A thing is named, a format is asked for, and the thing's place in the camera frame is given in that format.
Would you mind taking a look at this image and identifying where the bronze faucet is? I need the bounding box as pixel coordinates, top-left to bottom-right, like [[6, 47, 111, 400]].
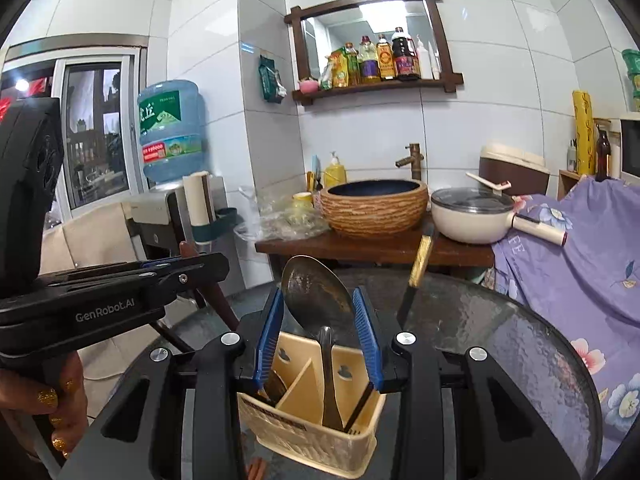
[[395, 142, 425, 181]]

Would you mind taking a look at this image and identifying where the wooden framed mirror shelf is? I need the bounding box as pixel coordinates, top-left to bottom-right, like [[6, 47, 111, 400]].
[[284, 0, 465, 107]]

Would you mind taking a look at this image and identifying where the cream plastic utensil holder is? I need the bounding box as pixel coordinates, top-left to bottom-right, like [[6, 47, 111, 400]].
[[237, 331, 387, 478]]

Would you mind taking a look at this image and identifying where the dark soy sauce bottle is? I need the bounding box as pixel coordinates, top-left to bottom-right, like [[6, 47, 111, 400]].
[[391, 27, 421, 81]]

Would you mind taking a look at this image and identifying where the wooden counter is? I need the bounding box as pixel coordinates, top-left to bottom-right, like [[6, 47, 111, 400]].
[[255, 230, 497, 291]]

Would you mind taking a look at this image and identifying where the yellow plastic cup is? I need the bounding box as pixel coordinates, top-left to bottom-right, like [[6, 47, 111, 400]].
[[291, 191, 315, 224]]

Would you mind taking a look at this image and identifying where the white paper cup stack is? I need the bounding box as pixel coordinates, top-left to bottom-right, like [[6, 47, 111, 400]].
[[182, 172, 217, 229]]

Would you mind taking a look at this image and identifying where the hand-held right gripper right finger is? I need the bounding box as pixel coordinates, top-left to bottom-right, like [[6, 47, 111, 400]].
[[351, 286, 583, 480]]

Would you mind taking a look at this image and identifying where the teal cup holder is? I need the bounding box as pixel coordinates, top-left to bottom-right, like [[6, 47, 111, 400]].
[[192, 207, 246, 247]]

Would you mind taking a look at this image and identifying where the person's left hand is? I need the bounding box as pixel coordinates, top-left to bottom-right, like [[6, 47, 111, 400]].
[[0, 351, 91, 461]]

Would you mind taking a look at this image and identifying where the white squeeze bottle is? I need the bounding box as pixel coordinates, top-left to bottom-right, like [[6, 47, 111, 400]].
[[416, 35, 435, 80]]

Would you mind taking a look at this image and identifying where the green hanging packet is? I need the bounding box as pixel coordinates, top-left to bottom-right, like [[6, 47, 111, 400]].
[[257, 52, 284, 105]]

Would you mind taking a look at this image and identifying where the brown glass bottle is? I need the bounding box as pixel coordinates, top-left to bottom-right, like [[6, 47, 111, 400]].
[[595, 125, 614, 181]]

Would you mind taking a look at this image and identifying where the yellow soap pump bottle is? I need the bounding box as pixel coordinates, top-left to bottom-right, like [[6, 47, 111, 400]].
[[324, 151, 348, 189]]

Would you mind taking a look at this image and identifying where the aluminium framed window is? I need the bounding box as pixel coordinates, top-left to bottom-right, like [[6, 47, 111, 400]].
[[2, 35, 149, 212]]

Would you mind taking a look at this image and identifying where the black chopstick gold tip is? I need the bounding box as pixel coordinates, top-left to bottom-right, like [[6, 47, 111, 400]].
[[345, 225, 437, 431]]

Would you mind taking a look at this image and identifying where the white microwave oven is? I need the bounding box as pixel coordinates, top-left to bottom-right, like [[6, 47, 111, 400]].
[[619, 112, 640, 182]]

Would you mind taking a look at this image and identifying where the large metal spoon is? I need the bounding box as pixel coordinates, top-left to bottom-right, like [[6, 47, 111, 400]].
[[280, 255, 357, 432]]

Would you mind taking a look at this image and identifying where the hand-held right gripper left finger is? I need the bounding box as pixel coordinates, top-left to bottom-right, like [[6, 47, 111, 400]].
[[59, 287, 287, 480]]

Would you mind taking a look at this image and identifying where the grey water dispenser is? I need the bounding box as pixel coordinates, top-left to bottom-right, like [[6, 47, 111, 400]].
[[122, 180, 227, 262]]

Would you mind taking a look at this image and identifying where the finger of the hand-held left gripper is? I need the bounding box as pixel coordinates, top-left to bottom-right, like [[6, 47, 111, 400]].
[[149, 252, 231, 312], [139, 256, 187, 272]]

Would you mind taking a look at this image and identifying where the dark wooden chair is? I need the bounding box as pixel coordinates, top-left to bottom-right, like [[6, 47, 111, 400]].
[[147, 240, 241, 357]]

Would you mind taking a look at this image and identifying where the brown and cream rice cooker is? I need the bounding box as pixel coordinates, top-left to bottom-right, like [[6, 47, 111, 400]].
[[479, 144, 551, 199]]

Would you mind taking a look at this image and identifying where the green yellow bottle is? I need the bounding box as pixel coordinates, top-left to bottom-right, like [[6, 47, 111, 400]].
[[345, 42, 361, 86]]

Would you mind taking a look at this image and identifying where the woven pattern wash basin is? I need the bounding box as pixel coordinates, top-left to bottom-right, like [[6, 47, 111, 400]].
[[319, 179, 431, 239]]

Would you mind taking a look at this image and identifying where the yellow seasoning packet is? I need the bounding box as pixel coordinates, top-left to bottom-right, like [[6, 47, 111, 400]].
[[327, 52, 351, 89]]

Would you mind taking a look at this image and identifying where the cream pot with lid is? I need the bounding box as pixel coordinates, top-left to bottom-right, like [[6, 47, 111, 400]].
[[431, 187, 569, 247]]

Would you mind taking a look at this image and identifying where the blue water jug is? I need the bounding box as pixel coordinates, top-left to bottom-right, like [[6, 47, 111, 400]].
[[136, 80, 207, 189]]

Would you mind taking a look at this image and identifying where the wooden shelf box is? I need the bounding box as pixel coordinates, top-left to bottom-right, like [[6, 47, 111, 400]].
[[557, 169, 586, 201]]

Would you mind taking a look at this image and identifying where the beige cloth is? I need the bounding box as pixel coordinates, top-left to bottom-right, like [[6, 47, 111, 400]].
[[40, 202, 147, 382]]

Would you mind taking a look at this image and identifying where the clear plastic bag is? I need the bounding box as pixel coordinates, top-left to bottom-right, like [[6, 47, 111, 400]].
[[234, 185, 332, 244]]

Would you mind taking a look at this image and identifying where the oil bottle purple label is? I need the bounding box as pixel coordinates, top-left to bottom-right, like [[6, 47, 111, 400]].
[[357, 35, 382, 84]]

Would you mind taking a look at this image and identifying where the purple floral cloth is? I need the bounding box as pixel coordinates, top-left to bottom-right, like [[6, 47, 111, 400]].
[[482, 175, 640, 457]]

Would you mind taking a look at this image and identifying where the white rice paddle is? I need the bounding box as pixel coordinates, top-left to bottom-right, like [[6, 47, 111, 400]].
[[466, 171, 512, 195]]

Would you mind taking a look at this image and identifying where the yellow wrap roll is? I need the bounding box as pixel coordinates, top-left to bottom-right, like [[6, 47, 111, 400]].
[[572, 90, 597, 176]]

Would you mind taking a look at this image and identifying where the amber sauce bottle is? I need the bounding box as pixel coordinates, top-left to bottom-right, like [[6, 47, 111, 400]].
[[376, 34, 397, 81]]

